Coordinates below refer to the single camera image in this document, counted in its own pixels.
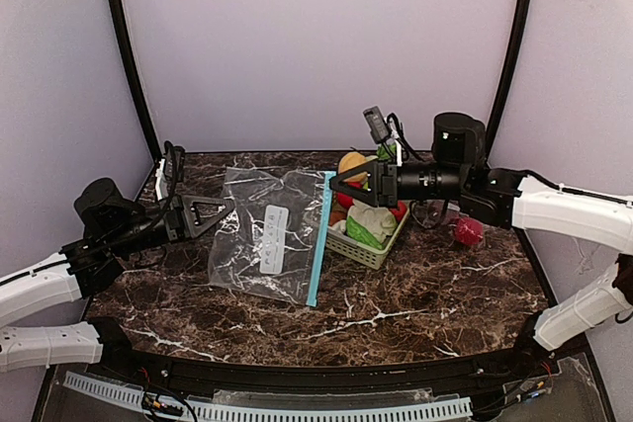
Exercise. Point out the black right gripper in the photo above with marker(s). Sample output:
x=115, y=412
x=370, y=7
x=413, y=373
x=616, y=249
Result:
x=387, y=185

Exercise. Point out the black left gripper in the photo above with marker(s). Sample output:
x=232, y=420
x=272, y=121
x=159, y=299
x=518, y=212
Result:
x=174, y=223

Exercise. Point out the round red fruit toy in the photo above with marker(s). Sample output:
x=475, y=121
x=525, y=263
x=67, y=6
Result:
x=344, y=200

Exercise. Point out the clear zip bag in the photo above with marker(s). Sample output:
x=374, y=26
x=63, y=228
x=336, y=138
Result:
x=272, y=244
x=443, y=215

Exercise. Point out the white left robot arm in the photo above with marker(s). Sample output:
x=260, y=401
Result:
x=115, y=228

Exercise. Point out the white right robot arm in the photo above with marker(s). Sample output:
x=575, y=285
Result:
x=505, y=198

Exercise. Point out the yellow peach toy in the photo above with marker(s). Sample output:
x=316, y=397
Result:
x=351, y=160

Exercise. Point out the brown potato toy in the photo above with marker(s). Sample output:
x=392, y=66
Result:
x=336, y=216

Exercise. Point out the white green cabbage toy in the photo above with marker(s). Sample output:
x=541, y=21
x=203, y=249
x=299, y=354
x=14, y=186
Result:
x=370, y=226

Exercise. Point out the white garlic toy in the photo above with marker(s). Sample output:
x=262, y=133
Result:
x=339, y=227

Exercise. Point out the white radish with leaves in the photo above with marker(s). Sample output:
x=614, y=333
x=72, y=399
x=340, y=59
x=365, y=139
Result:
x=387, y=151

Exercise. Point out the pale green perforated basket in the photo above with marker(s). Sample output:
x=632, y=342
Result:
x=361, y=253

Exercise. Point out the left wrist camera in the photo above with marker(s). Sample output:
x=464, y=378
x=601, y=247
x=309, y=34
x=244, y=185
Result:
x=169, y=171

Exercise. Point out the light blue cable duct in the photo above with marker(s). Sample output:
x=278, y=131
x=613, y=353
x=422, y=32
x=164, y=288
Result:
x=159, y=405

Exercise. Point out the black table edge rail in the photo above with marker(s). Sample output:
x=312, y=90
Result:
x=481, y=375

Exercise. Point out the black left frame post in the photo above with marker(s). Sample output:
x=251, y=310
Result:
x=128, y=60

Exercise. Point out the black frame post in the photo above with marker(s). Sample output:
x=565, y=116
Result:
x=514, y=43
x=128, y=60

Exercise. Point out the black right frame post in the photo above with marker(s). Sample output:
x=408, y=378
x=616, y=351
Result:
x=514, y=43

